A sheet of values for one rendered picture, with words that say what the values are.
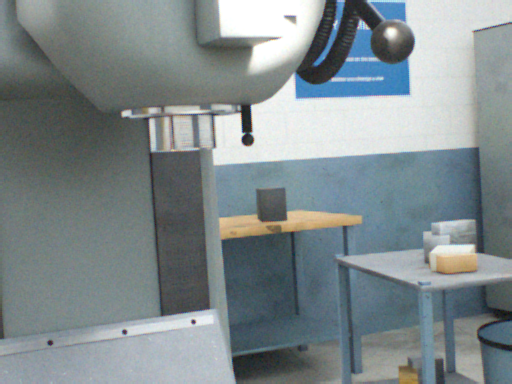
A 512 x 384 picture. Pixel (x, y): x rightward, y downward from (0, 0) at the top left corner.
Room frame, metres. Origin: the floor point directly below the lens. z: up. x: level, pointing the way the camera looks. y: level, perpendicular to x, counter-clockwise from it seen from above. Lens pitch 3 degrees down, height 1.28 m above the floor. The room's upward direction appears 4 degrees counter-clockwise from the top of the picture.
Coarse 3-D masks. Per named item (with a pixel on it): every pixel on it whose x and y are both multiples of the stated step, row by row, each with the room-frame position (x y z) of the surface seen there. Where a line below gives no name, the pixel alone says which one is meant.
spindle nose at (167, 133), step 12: (156, 120) 0.57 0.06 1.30; (168, 120) 0.57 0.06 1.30; (180, 120) 0.57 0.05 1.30; (192, 120) 0.57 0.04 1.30; (204, 120) 0.57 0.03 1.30; (156, 132) 0.57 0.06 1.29; (168, 132) 0.57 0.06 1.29; (180, 132) 0.57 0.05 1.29; (192, 132) 0.57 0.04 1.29; (204, 132) 0.57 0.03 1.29; (156, 144) 0.57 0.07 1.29; (168, 144) 0.57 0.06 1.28; (180, 144) 0.57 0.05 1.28; (192, 144) 0.57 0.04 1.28; (204, 144) 0.57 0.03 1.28; (216, 144) 0.59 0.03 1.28
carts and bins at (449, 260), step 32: (448, 224) 3.05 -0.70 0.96; (352, 256) 3.30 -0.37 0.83; (384, 256) 3.24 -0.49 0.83; (416, 256) 3.18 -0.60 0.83; (448, 256) 2.72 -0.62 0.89; (480, 256) 3.07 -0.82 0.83; (416, 288) 2.56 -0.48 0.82; (448, 288) 2.55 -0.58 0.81; (448, 320) 3.39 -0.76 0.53; (448, 352) 3.38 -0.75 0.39; (480, 352) 2.73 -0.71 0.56
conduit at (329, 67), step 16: (336, 0) 0.87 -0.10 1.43; (352, 16) 0.86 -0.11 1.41; (320, 32) 0.88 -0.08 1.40; (352, 32) 0.87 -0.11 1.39; (320, 48) 0.89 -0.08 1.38; (336, 48) 0.88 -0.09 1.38; (304, 64) 0.91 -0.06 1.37; (320, 64) 0.92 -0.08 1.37; (336, 64) 0.90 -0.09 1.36; (304, 80) 0.96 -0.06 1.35; (320, 80) 0.93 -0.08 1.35
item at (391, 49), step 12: (348, 0) 0.60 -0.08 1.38; (360, 0) 0.59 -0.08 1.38; (360, 12) 0.59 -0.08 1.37; (372, 12) 0.58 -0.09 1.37; (372, 24) 0.58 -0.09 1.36; (384, 24) 0.56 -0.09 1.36; (396, 24) 0.55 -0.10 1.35; (372, 36) 0.56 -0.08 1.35; (384, 36) 0.55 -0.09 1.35; (396, 36) 0.55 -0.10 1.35; (408, 36) 0.55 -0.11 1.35; (372, 48) 0.56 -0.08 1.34; (384, 48) 0.55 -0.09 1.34; (396, 48) 0.55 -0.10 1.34; (408, 48) 0.55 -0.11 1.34; (384, 60) 0.56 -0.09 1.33; (396, 60) 0.56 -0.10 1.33
